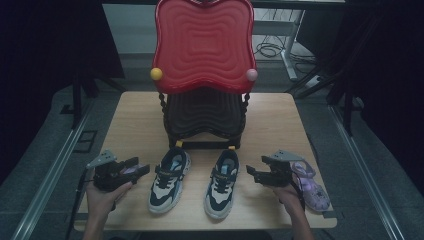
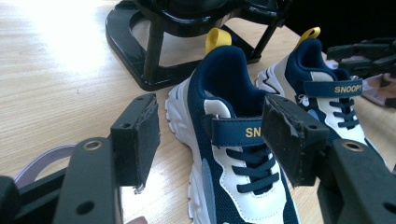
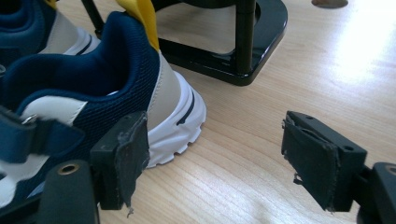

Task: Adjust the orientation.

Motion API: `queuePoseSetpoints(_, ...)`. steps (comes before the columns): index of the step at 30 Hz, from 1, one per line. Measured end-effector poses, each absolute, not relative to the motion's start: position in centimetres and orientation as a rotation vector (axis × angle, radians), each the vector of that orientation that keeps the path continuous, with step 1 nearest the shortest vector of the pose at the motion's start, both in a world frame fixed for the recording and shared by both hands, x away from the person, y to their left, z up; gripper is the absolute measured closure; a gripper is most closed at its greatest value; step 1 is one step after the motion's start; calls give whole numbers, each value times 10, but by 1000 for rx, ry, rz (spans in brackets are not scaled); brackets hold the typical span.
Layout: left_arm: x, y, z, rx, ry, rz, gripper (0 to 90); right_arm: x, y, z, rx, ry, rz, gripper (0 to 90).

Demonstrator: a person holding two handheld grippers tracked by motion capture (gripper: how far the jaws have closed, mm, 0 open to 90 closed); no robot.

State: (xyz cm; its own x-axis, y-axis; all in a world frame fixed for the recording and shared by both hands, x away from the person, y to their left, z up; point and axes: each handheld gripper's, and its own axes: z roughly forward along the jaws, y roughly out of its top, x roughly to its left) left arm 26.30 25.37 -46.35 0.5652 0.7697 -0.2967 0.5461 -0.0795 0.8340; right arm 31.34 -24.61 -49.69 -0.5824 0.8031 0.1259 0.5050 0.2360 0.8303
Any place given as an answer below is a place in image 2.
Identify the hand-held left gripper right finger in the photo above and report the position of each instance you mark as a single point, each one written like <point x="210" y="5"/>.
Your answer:
<point x="289" y="143"/>

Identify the navy and white sneaker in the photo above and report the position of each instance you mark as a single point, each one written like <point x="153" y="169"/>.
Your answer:
<point x="239" y="183"/>
<point x="350" y="132"/>

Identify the lilac sandal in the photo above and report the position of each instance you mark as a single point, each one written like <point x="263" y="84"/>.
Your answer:
<point x="37" y="161"/>
<point x="378" y="91"/>

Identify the black shoe rack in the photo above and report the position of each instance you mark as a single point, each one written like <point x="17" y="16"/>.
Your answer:
<point x="124" y="53"/>

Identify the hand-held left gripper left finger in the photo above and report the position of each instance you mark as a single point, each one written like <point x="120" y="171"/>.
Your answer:
<point x="137" y="146"/>

